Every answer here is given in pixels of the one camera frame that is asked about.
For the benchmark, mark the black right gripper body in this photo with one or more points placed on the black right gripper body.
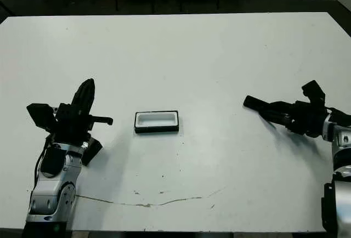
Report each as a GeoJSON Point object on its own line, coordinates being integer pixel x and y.
{"type": "Point", "coordinates": [307, 117]}

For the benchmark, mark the black slim camera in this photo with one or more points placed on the black slim camera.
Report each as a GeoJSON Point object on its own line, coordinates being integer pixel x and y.
{"type": "Point", "coordinates": [251, 101]}

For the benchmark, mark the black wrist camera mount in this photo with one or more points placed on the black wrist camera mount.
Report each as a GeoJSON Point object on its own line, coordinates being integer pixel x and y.
{"type": "Point", "coordinates": [41, 116]}
{"type": "Point", "coordinates": [314, 91]}

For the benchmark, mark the black box lid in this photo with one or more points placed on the black box lid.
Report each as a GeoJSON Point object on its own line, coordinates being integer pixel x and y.
{"type": "Point", "coordinates": [91, 150]}

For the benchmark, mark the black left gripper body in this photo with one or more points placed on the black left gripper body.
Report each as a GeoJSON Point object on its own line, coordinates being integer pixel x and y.
{"type": "Point", "coordinates": [71, 127]}

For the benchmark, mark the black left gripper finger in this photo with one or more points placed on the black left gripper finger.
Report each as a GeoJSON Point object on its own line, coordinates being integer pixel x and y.
{"type": "Point", "coordinates": [91, 98]}
{"type": "Point", "coordinates": [81, 98]}

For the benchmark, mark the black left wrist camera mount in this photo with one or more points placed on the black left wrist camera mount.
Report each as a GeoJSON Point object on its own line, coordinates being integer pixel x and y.
{"type": "Point", "coordinates": [41, 116]}

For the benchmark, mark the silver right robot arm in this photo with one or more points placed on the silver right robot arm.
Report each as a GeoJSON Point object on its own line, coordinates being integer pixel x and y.
{"type": "Point", "coordinates": [342, 139]}

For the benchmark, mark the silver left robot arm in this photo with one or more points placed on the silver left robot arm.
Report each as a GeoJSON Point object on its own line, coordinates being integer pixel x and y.
{"type": "Point", "coordinates": [46, 191]}

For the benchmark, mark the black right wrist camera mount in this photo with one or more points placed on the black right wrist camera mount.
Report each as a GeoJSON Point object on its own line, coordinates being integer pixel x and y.
{"type": "Point", "coordinates": [314, 91]}

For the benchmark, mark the black box white insert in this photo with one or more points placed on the black box white insert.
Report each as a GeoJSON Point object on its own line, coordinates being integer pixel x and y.
{"type": "Point", "coordinates": [156, 129]}

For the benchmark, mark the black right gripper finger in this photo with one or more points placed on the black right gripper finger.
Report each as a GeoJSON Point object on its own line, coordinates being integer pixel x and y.
{"type": "Point", "coordinates": [281, 107]}
{"type": "Point", "coordinates": [278, 121]}

